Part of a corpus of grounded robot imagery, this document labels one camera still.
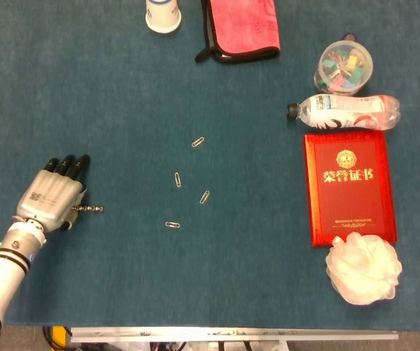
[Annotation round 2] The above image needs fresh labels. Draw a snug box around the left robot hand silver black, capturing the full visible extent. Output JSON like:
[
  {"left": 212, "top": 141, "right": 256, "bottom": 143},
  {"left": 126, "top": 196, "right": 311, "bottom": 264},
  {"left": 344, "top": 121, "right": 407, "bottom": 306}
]
[{"left": 15, "top": 154, "right": 91, "bottom": 233}]

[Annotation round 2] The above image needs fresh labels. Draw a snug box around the clear jar of binder clips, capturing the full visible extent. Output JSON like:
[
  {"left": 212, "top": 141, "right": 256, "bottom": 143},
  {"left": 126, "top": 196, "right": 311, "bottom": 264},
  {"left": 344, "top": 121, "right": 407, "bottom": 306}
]
[{"left": 312, "top": 39, "right": 374, "bottom": 97}]

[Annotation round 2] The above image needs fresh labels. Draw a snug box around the blue felt table cover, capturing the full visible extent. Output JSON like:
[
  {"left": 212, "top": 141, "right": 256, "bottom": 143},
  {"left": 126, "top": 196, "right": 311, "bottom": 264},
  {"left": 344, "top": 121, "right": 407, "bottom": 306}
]
[{"left": 0, "top": 0, "right": 420, "bottom": 332}]

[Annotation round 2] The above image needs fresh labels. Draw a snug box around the white paper cup blue print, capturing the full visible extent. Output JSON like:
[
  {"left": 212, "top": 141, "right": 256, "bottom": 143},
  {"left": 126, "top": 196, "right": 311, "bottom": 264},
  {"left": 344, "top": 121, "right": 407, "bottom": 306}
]
[{"left": 145, "top": 0, "right": 182, "bottom": 34}]

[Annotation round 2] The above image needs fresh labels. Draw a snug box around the pink folded microfibre cloth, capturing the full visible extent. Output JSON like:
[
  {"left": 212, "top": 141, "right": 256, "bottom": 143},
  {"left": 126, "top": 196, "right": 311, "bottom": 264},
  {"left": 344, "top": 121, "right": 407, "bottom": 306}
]
[{"left": 194, "top": 0, "right": 281, "bottom": 66}]

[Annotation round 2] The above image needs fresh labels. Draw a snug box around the red certificate folder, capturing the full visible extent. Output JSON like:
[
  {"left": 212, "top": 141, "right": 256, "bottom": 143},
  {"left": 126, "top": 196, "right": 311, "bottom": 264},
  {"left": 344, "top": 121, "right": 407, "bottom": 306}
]
[{"left": 303, "top": 130, "right": 398, "bottom": 249}]

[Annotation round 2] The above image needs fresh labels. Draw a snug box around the clear plastic drink bottle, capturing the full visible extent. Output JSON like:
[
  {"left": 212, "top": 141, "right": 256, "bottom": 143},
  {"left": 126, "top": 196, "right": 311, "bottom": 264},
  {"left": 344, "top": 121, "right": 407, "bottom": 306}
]
[{"left": 286, "top": 94, "right": 402, "bottom": 132}]

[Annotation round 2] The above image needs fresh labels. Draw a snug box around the white mesh bath pouf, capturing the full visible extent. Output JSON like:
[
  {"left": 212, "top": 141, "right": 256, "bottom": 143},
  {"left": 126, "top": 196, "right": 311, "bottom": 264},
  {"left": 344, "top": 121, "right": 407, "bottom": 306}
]
[{"left": 325, "top": 233, "right": 404, "bottom": 306}]

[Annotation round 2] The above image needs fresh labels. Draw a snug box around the yellow block under rail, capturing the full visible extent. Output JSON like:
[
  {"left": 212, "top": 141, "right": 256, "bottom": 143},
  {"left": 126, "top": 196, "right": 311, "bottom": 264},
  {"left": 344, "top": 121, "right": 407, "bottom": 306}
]
[{"left": 51, "top": 326, "right": 72, "bottom": 347}]

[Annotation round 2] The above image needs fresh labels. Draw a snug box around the aluminium profile rail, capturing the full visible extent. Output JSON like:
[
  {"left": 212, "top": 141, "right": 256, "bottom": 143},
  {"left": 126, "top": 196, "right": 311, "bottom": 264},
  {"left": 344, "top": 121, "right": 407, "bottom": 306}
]
[{"left": 70, "top": 326, "right": 400, "bottom": 344}]

